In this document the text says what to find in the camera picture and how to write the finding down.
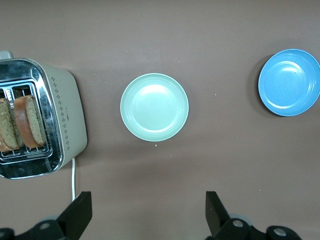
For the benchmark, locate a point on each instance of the brown bread slice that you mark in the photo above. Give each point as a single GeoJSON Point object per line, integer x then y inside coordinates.
{"type": "Point", "coordinates": [27, 120]}
{"type": "Point", "coordinates": [6, 125]}

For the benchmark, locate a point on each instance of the blue plate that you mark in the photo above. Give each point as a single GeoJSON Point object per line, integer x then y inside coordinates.
{"type": "Point", "coordinates": [290, 82]}

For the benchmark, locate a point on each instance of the beige chrome toaster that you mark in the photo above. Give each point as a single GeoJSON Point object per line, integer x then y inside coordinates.
{"type": "Point", "coordinates": [67, 105]}

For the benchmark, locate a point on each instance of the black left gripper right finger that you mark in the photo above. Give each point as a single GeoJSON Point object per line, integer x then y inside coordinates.
{"type": "Point", "coordinates": [216, 215]}

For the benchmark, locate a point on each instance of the green plate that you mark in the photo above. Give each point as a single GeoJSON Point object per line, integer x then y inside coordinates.
{"type": "Point", "coordinates": [154, 107]}

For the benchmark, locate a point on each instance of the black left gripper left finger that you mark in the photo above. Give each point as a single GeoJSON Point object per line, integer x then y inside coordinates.
{"type": "Point", "coordinates": [75, 215]}

